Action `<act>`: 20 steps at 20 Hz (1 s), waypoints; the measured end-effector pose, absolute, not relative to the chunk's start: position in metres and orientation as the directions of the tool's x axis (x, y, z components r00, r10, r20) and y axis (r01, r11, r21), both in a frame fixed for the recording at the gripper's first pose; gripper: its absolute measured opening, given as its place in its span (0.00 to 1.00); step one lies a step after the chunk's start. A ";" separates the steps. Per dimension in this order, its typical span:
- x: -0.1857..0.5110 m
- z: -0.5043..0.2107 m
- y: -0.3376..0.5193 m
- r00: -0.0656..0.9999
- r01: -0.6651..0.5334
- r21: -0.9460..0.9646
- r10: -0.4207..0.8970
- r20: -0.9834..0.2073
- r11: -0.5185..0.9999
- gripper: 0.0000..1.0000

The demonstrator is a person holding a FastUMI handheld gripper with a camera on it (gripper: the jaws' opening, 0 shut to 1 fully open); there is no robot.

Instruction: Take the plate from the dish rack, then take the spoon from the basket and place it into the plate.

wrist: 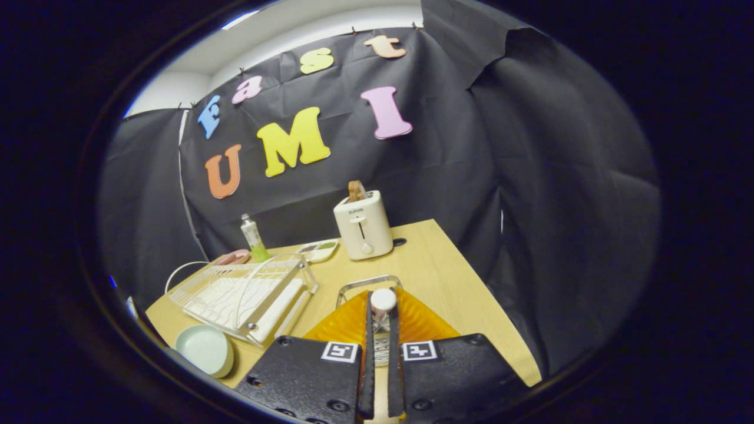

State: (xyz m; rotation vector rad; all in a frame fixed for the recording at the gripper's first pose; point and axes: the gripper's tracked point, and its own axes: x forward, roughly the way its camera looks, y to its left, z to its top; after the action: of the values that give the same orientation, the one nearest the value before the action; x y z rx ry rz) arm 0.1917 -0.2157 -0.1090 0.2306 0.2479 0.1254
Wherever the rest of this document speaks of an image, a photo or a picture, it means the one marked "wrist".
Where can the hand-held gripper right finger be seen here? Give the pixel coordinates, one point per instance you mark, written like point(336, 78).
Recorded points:
point(393, 383)

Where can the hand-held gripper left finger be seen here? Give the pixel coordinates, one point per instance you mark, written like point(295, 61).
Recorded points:
point(368, 377)

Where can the pale green plate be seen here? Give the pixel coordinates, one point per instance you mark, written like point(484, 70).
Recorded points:
point(203, 350)

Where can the pink plate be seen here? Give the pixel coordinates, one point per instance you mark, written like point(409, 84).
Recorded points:
point(235, 258)

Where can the white drip tray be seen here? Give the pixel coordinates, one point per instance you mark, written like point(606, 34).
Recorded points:
point(277, 315)

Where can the white divided tray with grains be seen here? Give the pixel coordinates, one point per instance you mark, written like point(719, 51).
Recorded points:
point(321, 254)

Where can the white toaster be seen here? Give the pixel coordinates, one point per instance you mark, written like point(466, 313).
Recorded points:
point(377, 235)

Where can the clear bottle with green liquid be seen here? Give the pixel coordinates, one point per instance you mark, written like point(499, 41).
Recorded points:
point(253, 238)

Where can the brown toasted bread slice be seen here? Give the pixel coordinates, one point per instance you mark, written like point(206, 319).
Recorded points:
point(356, 191)

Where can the black backdrop cloth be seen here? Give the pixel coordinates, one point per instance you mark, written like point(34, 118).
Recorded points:
point(559, 206)

